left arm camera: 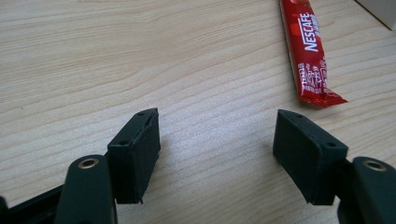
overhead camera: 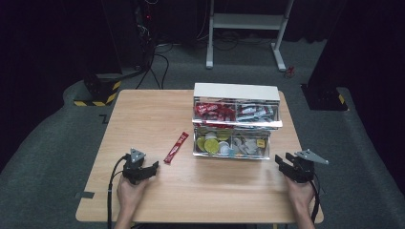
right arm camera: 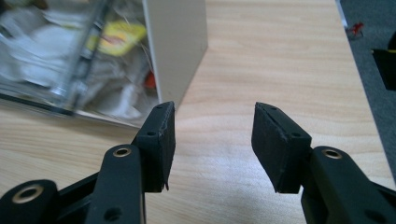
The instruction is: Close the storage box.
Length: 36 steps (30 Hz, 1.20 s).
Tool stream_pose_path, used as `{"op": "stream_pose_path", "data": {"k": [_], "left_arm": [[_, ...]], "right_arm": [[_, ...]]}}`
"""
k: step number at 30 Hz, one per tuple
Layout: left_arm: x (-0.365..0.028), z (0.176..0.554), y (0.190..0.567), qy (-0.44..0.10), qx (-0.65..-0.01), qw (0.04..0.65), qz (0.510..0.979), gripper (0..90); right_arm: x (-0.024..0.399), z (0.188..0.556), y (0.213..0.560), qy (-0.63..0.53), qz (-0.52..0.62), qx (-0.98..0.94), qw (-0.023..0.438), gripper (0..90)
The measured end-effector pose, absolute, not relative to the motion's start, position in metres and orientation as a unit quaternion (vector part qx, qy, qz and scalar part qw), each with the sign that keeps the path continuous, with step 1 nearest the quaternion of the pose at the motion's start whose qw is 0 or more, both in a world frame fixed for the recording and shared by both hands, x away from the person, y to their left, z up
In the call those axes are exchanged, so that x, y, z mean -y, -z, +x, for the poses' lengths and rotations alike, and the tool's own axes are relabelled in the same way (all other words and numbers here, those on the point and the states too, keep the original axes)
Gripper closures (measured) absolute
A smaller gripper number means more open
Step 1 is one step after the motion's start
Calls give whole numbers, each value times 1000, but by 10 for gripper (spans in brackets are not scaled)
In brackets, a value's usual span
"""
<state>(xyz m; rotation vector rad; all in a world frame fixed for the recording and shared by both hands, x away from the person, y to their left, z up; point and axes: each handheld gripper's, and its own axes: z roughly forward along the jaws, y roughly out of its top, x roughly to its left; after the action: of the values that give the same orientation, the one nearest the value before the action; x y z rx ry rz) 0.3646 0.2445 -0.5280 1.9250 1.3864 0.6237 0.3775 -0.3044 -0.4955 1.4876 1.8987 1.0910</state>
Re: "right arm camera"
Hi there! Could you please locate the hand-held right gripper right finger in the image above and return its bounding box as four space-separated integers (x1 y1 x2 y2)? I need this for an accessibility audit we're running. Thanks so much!
250 101 313 195

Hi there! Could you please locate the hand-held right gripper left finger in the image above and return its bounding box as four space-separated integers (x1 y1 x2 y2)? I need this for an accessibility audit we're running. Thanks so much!
132 100 177 193

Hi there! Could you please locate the clear drawer with white sachets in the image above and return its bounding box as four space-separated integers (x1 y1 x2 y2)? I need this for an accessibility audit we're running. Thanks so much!
0 0 163 129

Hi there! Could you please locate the yellow packet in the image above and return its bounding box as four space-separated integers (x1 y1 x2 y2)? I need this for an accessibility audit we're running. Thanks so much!
88 20 148 58

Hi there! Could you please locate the black stand base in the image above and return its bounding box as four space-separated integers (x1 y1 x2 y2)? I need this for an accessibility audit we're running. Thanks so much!
371 30 396 91

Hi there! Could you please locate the small red floor object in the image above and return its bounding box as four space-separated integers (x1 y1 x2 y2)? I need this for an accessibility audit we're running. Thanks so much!
347 21 366 40

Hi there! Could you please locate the pile of white sachets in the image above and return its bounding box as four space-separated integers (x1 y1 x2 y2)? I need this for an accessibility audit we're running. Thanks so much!
0 12 158 123

